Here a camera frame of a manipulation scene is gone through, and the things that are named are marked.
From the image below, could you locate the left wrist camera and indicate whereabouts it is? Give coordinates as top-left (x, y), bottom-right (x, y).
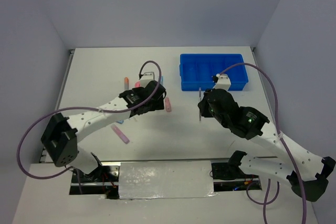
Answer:
top-left (139, 71), bottom-right (155, 87)

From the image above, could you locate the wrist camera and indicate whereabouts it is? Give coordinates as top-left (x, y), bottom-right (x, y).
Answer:
top-left (139, 71), bottom-right (155, 87)
top-left (212, 73), bottom-right (231, 91)

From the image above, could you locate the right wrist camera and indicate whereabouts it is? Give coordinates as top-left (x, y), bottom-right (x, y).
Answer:
top-left (212, 73), bottom-right (231, 91)

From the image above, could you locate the pink purple highlighter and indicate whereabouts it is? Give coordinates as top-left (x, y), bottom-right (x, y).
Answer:
top-left (111, 124), bottom-right (130, 144)

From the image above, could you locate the blue plastic compartment tray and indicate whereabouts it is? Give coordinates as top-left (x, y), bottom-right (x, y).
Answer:
top-left (180, 54), bottom-right (248, 91)

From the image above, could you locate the silver foil tape sheet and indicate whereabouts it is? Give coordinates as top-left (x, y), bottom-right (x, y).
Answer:
top-left (119, 161), bottom-right (215, 199)

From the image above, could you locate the orange capped marker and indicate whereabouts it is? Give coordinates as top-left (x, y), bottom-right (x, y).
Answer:
top-left (124, 77), bottom-right (129, 90)

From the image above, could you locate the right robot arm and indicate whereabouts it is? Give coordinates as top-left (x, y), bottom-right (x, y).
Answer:
top-left (198, 89), bottom-right (335, 202)

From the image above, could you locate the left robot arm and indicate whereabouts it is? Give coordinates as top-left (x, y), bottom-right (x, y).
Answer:
top-left (41, 80), bottom-right (166, 182)

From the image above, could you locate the purple clear pen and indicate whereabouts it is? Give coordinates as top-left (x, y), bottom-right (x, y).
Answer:
top-left (197, 87), bottom-right (202, 122)

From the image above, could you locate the pink lid clip jar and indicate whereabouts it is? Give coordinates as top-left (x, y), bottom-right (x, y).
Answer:
top-left (134, 81), bottom-right (140, 88)

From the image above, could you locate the pink correction tape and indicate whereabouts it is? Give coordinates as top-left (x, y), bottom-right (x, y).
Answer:
top-left (164, 97), bottom-right (172, 112)

